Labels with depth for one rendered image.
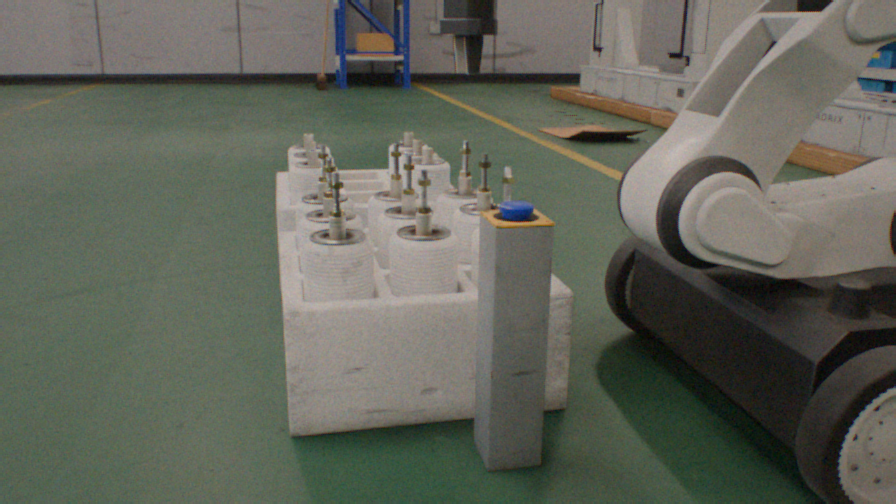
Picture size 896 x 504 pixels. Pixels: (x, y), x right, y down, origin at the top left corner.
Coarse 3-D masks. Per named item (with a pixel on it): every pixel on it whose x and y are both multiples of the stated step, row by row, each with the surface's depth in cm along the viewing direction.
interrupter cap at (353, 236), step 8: (320, 232) 102; (328, 232) 103; (352, 232) 102; (360, 232) 103; (312, 240) 99; (320, 240) 99; (328, 240) 98; (336, 240) 100; (344, 240) 99; (352, 240) 99; (360, 240) 99
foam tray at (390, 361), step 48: (288, 240) 125; (288, 288) 102; (384, 288) 103; (288, 336) 95; (336, 336) 97; (384, 336) 98; (432, 336) 100; (288, 384) 97; (336, 384) 99; (384, 384) 100; (432, 384) 102
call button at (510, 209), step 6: (504, 204) 86; (510, 204) 86; (516, 204) 86; (522, 204) 86; (528, 204) 87; (504, 210) 86; (510, 210) 85; (516, 210) 85; (522, 210) 85; (528, 210) 85; (504, 216) 87; (510, 216) 86; (516, 216) 86; (522, 216) 86; (528, 216) 86
